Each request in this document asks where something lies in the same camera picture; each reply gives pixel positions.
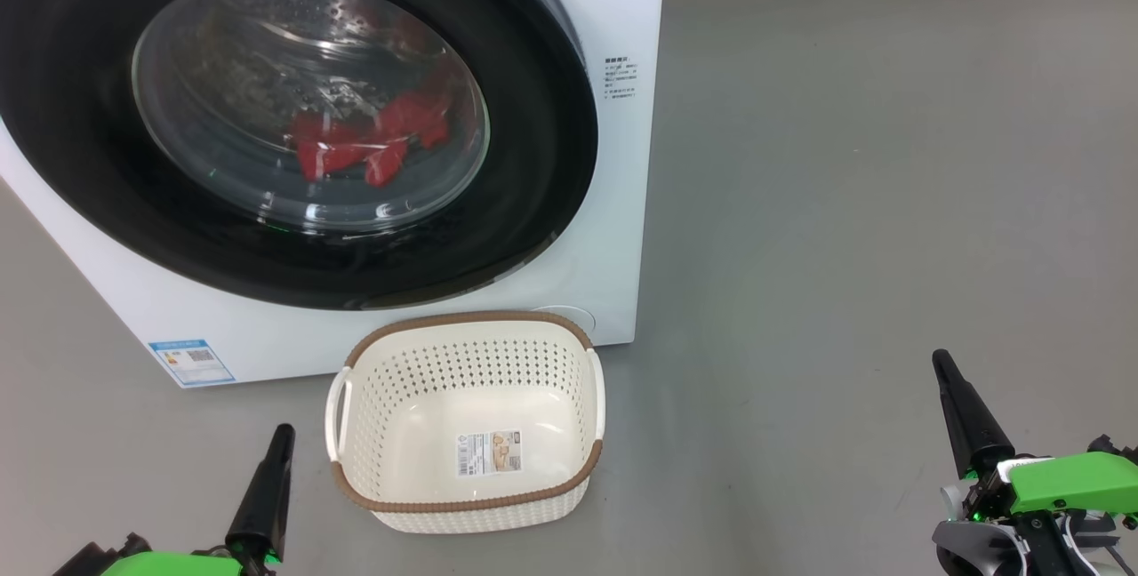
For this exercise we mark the left gripper green banded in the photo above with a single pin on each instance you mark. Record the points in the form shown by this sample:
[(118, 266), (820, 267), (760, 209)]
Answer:
[(169, 565)]

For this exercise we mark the right gripper green banded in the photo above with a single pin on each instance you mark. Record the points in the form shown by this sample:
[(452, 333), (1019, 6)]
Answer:
[(1067, 483)]

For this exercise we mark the red and white garment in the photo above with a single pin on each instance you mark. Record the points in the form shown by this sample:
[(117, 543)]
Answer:
[(333, 149)]

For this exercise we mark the round black glass washer door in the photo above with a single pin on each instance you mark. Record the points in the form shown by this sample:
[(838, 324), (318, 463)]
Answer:
[(533, 158)]

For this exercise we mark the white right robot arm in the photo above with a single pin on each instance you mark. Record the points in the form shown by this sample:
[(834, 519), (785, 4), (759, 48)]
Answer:
[(978, 549)]

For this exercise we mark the cream basket with brown rim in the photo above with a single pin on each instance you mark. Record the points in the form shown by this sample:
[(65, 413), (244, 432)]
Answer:
[(427, 434)]

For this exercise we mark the printed label sticker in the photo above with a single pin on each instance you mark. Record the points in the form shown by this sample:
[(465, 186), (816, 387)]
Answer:
[(489, 453)]

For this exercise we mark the white front-load washing machine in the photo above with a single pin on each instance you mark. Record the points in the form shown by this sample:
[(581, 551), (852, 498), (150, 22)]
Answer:
[(622, 203)]

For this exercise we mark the blue energy label sticker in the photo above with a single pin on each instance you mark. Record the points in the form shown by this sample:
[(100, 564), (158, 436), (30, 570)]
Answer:
[(191, 363)]

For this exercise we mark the round white filter cover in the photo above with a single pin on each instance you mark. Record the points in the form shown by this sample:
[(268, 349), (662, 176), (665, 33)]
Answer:
[(580, 318)]

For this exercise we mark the printed instruction text label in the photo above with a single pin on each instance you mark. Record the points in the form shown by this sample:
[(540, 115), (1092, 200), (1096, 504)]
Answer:
[(621, 78)]

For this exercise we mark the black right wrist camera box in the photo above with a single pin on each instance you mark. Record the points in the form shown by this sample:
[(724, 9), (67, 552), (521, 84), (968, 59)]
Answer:
[(1111, 447)]

